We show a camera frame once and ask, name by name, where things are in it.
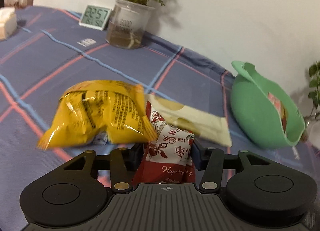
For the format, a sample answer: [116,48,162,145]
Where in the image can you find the cream long snack packet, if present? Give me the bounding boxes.
[145,94,232,148]

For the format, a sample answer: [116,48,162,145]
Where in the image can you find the yellow chip bag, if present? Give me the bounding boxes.
[38,80,157,150]

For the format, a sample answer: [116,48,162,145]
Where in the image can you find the white red jujube snack bag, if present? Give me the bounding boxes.
[132,101,195,185]

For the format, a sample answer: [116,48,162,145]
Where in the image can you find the red snacks in bowl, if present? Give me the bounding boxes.
[268,92,288,132]

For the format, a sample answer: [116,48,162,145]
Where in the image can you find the green plastic bowl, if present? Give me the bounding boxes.
[231,61,305,149]

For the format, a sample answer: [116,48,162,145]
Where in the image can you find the leafy plant in glass vase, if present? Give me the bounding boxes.
[304,61,319,149]

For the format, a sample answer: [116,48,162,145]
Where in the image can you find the blue plaid tablecloth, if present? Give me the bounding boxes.
[1,7,319,230]

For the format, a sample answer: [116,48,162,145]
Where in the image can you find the white care label tag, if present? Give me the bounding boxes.
[77,38,97,47]

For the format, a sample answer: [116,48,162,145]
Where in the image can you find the white digital clock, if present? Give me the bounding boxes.
[79,5,112,31]

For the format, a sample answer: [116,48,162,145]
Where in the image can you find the white tissue box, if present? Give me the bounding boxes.
[0,7,17,40]

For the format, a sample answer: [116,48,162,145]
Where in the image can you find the feathery plant in clear pot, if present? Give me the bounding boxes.
[106,0,165,50]

